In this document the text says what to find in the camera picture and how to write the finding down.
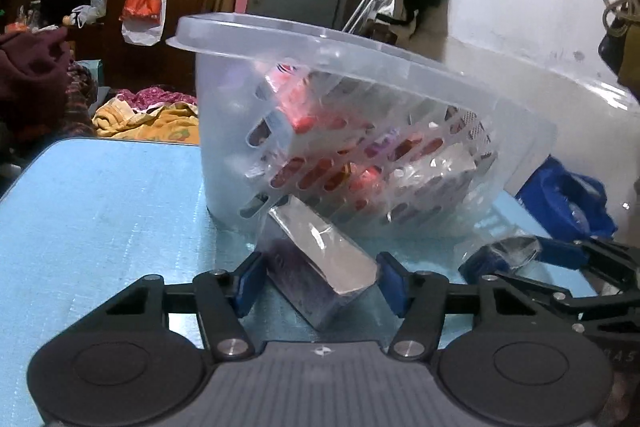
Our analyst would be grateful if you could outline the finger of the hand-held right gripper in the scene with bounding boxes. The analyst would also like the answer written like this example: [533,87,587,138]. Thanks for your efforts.
[536,237,640,294]
[458,249,640,329]

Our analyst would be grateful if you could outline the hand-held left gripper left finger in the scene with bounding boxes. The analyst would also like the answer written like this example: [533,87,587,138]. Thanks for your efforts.
[102,251,266,363]

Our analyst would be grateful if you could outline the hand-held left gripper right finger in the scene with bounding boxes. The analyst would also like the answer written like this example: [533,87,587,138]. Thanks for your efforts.
[376,251,577,361]

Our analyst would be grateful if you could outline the clear plastic wrapper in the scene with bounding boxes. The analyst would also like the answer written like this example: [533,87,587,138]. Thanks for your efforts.
[452,234,544,274]

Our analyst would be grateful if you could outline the purple striped box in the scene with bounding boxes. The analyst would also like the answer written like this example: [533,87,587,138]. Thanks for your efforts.
[257,194,381,331]

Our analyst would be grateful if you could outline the red box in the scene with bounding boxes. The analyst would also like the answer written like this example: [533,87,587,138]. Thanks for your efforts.
[262,62,326,134]

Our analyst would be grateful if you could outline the white plastic basket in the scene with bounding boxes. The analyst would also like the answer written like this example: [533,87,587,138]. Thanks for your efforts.
[165,13,559,241]

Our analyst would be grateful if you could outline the blue woven bag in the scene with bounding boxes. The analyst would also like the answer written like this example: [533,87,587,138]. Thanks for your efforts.
[515,156,619,241]

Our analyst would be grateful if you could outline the yellow cloth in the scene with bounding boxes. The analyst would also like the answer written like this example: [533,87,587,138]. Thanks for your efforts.
[92,99,201,146]

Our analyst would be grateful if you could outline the brown hanging bag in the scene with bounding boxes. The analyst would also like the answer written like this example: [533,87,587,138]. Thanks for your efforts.
[597,14,640,104]

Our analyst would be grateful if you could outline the pink floral blanket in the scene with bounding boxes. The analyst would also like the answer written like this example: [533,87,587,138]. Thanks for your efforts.
[115,86,199,112]

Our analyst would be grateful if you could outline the metal crutches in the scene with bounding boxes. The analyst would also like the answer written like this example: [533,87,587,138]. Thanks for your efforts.
[340,0,397,38]

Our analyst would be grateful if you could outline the orange and white shopping bag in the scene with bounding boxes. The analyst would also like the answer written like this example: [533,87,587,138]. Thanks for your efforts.
[120,0,168,46]

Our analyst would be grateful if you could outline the maroon blanket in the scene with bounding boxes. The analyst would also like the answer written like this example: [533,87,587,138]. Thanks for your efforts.
[0,27,97,148]

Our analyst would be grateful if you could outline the white plastic bag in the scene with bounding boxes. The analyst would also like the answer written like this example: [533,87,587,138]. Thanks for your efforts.
[71,3,107,28]

